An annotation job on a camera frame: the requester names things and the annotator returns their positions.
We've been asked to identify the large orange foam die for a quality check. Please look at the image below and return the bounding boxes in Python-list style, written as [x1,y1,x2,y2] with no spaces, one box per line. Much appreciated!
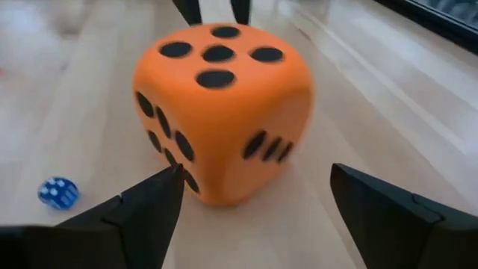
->
[131,22,314,207]

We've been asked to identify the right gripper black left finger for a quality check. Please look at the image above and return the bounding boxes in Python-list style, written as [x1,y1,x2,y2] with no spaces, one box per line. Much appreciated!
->
[0,163,186,269]

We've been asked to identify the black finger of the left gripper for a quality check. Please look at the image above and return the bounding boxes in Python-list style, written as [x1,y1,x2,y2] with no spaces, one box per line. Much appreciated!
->
[171,0,202,26]
[229,0,252,25]

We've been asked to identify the black aluminium table frame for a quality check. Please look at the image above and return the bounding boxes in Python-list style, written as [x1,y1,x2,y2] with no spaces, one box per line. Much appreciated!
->
[373,0,478,57]

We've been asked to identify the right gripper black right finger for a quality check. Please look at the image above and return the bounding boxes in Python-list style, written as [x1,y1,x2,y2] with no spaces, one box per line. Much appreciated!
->
[330,163,478,269]

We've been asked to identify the small blue die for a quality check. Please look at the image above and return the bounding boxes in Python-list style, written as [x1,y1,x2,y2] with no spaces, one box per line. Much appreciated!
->
[37,176,81,211]

